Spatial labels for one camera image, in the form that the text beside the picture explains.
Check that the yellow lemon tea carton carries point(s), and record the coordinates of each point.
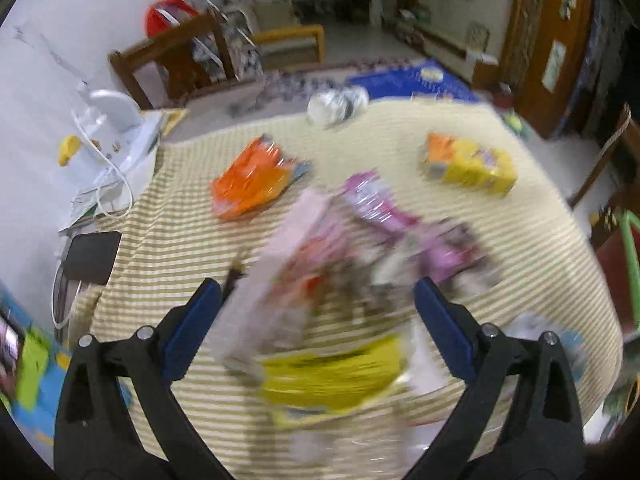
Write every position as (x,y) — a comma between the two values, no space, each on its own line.
(465,162)

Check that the white magazine rack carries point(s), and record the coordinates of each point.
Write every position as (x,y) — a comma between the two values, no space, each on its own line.
(244,53)

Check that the orange snack wrapper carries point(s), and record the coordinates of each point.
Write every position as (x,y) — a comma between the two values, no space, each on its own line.
(259,175)

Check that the tv cabinet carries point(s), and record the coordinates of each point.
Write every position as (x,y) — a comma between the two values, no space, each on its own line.
(468,60)

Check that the blue book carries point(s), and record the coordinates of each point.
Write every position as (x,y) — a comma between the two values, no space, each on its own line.
(427,79)

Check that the wooden chair right side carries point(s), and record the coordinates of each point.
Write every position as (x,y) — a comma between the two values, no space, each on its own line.
(627,133)

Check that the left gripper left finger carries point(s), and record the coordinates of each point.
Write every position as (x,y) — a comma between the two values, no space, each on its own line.
(118,418)

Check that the pink snack package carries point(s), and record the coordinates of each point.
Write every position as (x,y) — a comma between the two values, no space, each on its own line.
(270,306)

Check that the red plastic bag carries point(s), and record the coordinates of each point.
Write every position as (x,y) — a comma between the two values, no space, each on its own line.
(164,14)

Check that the wooden chair at table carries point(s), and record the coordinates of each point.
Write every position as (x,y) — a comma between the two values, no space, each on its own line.
(172,50)

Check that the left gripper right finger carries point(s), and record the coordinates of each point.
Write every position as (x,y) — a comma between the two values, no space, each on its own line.
(518,416)

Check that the black phone on table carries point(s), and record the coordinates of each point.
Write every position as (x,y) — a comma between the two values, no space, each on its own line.
(90,258)

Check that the red green trash bin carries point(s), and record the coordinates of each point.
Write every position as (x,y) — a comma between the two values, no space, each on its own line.
(615,240)

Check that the paper cup with pattern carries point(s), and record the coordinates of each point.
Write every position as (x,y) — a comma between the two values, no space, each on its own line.
(333,107)

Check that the yellow wooden bench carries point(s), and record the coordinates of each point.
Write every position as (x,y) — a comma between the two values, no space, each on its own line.
(295,46)

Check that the yellow plastic medicine bag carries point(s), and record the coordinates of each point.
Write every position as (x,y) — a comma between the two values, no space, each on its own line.
(308,387)

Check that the green plush toy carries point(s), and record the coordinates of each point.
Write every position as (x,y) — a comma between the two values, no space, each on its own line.
(516,124)

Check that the purple snack wrapper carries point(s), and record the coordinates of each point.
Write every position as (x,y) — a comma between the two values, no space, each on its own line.
(447,251)

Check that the blue yellow toy tablet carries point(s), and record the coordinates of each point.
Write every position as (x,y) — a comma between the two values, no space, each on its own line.
(33,370)

